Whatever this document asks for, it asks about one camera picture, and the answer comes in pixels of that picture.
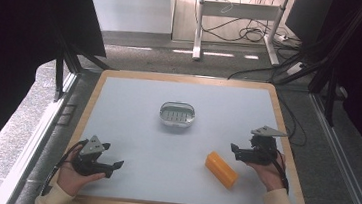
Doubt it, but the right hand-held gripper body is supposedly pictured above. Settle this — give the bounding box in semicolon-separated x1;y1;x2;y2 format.
243;123;289;169

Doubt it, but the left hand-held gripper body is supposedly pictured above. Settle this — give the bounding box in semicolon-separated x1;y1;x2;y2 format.
71;133;118;180

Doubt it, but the person's left hand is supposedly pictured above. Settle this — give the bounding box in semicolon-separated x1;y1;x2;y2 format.
55;152;108;200

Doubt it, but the person's right hand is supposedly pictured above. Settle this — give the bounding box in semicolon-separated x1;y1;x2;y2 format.
244;149;292;195

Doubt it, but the orange soap bar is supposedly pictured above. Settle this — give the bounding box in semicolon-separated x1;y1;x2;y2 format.
202;150;242;192

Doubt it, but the dark floor socket plate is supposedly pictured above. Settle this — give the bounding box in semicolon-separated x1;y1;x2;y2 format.
55;102;79;128

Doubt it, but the metal soap dish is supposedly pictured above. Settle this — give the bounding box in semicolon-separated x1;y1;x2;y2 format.
158;99;198;130

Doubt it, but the black metal stand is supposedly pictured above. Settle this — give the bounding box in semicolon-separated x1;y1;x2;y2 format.
48;34;115;108
270;0;362;131

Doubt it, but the white power strip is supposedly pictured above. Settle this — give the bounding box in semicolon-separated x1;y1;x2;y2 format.
285;60;306;79

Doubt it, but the white panel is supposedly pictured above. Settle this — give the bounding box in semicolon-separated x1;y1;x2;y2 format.
82;0;177;39

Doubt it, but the left hand-held gripper black cable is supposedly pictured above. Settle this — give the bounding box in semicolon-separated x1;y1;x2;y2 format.
39;135;90;201

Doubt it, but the hand-held gripper black cable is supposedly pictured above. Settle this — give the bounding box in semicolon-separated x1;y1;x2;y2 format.
39;135;90;201
269;149;295;196

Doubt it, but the right hand-held gripper black cable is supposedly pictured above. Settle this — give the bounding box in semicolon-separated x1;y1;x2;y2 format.
269;149;295;196

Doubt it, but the thin black floor cable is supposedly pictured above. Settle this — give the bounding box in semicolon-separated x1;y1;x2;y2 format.
272;93;312;148

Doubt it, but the white floor rail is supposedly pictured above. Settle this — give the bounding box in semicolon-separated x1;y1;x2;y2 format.
0;64;79;204

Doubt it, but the aluminium floor rail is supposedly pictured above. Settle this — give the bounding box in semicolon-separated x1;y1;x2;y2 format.
299;91;362;204

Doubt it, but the tangle of black floor cables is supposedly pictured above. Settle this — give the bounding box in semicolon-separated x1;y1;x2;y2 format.
200;13;305;50

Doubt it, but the white desk frame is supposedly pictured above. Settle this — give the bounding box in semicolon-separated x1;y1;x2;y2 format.
190;0;292;70

